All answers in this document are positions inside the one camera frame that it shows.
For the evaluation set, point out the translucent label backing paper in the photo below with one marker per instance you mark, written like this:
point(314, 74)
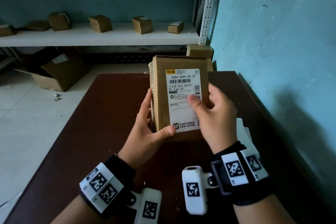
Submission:
point(244, 137)

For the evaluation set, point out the person's right hand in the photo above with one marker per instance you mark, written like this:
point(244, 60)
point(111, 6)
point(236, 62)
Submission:
point(218, 121)

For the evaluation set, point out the black left wristband, marker tiles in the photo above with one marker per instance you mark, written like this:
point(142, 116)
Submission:
point(105, 187)

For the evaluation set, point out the row of small brown parcels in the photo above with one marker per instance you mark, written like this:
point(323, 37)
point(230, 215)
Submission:
point(101, 23)

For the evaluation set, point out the white marker cube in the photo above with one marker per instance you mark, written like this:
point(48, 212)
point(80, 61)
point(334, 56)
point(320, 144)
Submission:
point(194, 189)

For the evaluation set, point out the black wristband, marker tiles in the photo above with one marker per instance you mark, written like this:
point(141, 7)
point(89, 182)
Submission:
point(236, 174)
point(105, 187)

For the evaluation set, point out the person's right forearm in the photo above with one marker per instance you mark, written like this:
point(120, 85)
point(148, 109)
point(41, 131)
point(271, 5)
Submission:
point(260, 210)

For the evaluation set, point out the taped brown stacked parcel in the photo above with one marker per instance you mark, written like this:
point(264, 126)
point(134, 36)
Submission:
point(210, 65)
point(199, 51)

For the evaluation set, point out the black right wristband, marker tiles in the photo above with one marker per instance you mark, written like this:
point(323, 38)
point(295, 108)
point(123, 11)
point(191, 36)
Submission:
point(236, 174)

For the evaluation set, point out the person's left hand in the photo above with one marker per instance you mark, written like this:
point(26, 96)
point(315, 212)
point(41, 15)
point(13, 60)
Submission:
point(144, 142)

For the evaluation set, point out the brown cardboard box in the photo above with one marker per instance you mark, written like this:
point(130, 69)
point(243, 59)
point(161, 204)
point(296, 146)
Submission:
point(160, 95)

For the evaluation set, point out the white shipping label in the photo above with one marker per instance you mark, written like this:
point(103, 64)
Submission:
point(183, 87)

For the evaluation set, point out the white metal shelf rack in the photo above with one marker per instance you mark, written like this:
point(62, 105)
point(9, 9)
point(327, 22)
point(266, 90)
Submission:
point(105, 34)

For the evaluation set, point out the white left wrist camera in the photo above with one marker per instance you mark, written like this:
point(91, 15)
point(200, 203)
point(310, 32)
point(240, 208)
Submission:
point(147, 208)

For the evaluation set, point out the small metal floor debris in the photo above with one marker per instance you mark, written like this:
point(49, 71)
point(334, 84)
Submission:
point(56, 95)

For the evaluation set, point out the person's left forearm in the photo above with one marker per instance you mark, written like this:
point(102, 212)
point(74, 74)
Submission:
point(71, 213)

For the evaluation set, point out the white paper scrap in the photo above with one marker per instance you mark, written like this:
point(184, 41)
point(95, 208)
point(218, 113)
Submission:
point(10, 200)

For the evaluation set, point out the large open cardboard carton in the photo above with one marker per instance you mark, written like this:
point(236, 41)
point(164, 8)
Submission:
point(65, 71)

